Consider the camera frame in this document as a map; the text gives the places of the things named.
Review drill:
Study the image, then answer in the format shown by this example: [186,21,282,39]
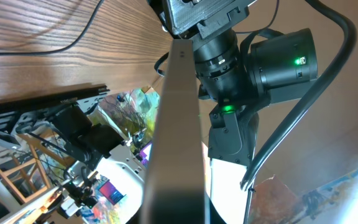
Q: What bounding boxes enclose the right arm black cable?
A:
[239,0,358,192]

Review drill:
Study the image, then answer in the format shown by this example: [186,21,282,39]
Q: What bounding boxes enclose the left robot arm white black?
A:
[16,103,145,223]

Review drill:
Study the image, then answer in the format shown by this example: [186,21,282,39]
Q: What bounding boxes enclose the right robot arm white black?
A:
[149,0,318,167]

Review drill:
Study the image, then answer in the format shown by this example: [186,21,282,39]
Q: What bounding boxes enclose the wooden chair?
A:
[0,134,75,204]

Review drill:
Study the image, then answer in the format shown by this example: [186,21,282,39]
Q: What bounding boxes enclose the smartphone with teal screen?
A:
[139,40,209,223]

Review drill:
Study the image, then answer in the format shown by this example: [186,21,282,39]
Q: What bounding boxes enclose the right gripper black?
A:
[147,0,255,39]

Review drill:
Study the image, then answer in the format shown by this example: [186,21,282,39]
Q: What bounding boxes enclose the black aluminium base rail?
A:
[0,85,110,126]

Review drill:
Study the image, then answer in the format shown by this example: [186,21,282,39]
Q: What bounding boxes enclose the black USB charging cable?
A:
[0,0,106,57]

